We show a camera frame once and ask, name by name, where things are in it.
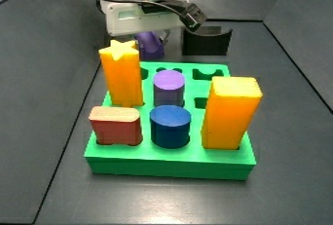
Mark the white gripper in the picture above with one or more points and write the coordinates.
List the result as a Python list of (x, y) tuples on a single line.
[(126, 19)]

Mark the purple arch block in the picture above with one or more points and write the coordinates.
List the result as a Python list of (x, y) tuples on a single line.
[(151, 48)]

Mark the black curved fixture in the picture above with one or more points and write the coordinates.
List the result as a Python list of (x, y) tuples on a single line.
[(207, 42)]

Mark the yellow star prism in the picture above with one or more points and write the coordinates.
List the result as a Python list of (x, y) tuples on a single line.
[(122, 70)]

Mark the purple cylinder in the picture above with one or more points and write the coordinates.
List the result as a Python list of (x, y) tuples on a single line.
[(169, 88)]

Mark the red block with tan top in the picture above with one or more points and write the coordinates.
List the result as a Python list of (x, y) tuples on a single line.
[(116, 125)]

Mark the blue cylinder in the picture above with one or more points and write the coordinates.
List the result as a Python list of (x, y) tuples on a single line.
[(170, 126)]

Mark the yellow square prism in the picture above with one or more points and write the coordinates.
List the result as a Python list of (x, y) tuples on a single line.
[(232, 105)]

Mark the green shape sorter base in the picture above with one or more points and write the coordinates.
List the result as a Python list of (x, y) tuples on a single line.
[(191, 160)]

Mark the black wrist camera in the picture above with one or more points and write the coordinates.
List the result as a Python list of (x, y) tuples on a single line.
[(191, 16)]

